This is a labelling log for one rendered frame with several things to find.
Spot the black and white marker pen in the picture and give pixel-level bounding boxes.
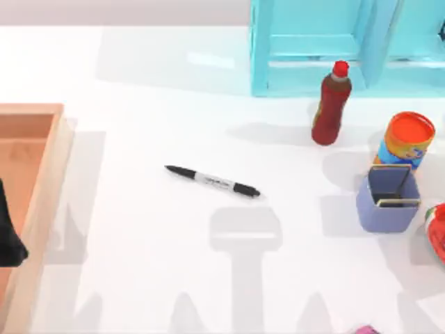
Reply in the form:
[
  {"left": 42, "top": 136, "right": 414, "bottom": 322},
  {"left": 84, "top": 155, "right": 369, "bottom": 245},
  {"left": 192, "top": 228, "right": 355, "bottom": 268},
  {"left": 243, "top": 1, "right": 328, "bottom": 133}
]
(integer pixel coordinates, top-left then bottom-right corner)
[{"left": 163, "top": 164, "right": 261, "bottom": 198}]

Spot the purple square pen holder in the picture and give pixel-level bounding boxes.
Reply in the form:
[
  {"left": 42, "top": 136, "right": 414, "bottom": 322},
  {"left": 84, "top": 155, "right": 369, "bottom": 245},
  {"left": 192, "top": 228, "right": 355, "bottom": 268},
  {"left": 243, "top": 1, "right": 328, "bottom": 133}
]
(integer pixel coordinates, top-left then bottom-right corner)
[{"left": 355, "top": 164, "right": 421, "bottom": 233}]

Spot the light blue rack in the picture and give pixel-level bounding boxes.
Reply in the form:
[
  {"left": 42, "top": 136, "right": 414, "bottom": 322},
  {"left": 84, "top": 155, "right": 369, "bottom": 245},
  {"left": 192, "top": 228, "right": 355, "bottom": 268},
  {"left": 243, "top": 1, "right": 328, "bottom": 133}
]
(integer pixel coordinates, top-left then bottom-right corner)
[{"left": 250, "top": 0, "right": 445, "bottom": 98}]

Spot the orange and blue can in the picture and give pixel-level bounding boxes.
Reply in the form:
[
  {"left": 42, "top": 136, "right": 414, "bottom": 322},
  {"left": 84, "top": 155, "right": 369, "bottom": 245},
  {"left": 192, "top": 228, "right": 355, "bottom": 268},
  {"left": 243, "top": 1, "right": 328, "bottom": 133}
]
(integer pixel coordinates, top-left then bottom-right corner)
[{"left": 372, "top": 111, "right": 436, "bottom": 173}]

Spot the pink object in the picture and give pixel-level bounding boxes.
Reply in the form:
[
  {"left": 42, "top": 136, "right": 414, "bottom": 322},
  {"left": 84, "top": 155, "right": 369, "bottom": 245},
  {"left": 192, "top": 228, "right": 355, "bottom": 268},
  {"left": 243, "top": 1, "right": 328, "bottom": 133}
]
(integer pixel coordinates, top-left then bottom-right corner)
[{"left": 349, "top": 324, "right": 380, "bottom": 334}]

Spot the red bottle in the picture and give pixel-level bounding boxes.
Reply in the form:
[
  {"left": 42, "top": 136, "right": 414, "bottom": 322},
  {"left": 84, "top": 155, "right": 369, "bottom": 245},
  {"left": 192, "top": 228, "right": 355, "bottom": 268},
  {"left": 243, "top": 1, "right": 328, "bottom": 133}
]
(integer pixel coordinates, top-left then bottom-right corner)
[{"left": 311, "top": 60, "right": 351, "bottom": 147}]

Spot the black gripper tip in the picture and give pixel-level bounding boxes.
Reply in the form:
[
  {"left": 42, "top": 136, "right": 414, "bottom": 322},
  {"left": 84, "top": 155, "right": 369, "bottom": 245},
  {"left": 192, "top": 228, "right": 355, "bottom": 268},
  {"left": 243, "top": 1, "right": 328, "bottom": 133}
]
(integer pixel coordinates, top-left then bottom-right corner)
[{"left": 0, "top": 179, "right": 29, "bottom": 268}]

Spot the shallow salmon-coloured box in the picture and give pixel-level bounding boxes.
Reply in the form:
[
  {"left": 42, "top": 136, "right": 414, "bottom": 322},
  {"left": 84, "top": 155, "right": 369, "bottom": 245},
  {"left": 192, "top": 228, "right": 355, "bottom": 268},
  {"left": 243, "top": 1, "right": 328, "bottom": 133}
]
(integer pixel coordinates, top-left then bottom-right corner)
[{"left": 0, "top": 103, "right": 75, "bottom": 334}]

